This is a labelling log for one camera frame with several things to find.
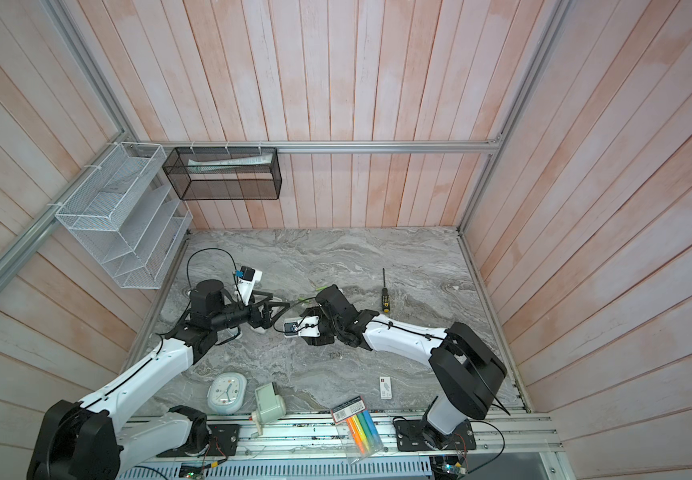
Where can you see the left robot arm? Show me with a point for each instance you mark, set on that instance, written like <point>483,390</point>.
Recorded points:
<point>85,439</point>

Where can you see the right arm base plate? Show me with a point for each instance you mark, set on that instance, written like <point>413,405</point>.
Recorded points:
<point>418,435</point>

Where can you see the pale green alarm clock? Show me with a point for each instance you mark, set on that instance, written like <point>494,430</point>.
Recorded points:
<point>226,393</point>

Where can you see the black yellow screwdriver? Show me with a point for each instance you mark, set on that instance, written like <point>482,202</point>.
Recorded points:
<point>385,296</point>

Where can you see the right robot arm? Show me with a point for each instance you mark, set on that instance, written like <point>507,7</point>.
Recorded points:
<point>468,371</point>

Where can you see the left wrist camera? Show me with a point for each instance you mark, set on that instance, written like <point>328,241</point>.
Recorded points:
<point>246,280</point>

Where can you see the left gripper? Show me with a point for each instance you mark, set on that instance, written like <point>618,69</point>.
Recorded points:
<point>266,320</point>

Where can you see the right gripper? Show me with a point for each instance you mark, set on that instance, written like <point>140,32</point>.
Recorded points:
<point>321,340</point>

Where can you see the black wire mesh basket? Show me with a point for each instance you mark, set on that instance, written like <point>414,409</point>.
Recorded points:
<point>232,186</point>

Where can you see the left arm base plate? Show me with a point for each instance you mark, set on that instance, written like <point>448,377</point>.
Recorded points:
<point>213,440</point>

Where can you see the white wire mesh shelf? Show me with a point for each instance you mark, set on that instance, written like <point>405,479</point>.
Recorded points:
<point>131,227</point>

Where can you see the pack of coloured markers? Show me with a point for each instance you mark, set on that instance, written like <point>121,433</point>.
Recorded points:
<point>356,429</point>

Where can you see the paper in black basket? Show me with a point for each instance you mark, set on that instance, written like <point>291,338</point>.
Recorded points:
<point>251,164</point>

